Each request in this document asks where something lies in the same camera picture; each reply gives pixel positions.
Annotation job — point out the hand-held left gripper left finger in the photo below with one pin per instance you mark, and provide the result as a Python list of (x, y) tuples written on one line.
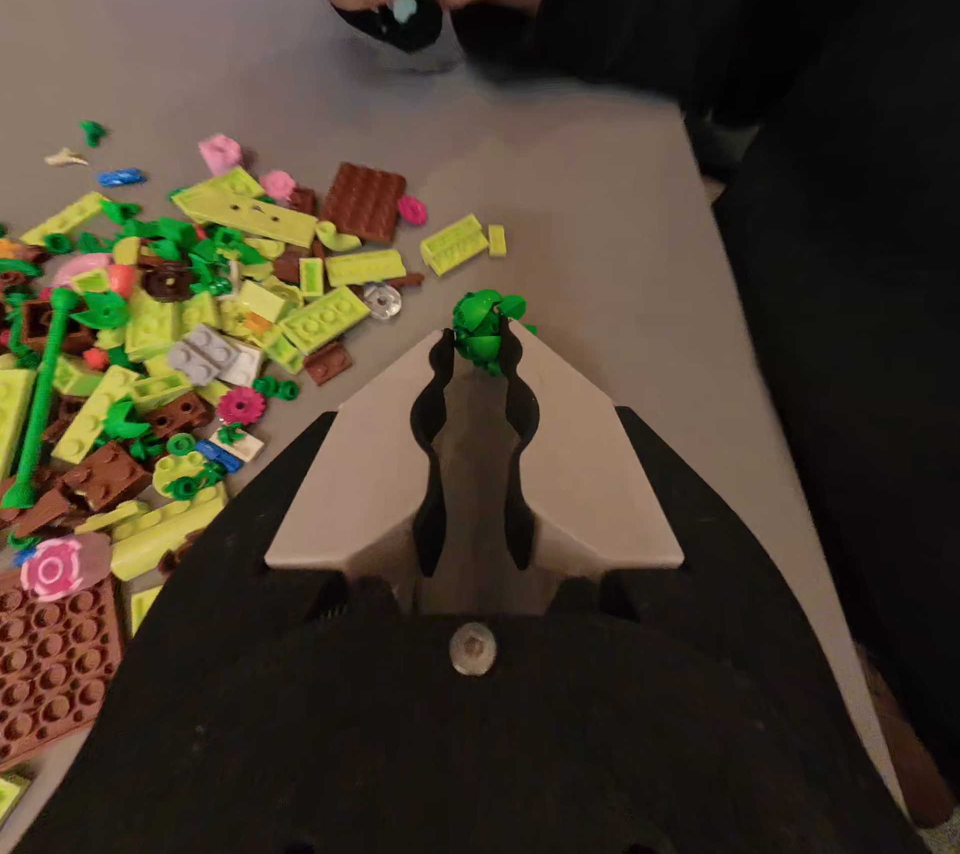
[(352, 494)]

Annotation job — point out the pile of colourful toy bricks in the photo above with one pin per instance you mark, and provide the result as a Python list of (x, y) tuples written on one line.
[(247, 216)]

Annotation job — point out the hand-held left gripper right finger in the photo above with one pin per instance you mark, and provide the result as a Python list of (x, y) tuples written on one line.
[(592, 486)]

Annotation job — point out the cream toy piece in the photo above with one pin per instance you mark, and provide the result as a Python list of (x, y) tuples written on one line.
[(66, 156)]

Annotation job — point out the green leafy toy assembly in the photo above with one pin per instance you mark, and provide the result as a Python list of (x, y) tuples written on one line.
[(484, 329)]

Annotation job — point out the blue toy pin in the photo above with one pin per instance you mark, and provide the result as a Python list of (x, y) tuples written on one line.
[(120, 177)]

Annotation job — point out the person's black jacket torso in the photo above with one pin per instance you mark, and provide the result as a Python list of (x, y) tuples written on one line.
[(862, 419)]

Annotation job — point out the small green toy stud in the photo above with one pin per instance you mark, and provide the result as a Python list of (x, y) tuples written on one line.
[(94, 132)]

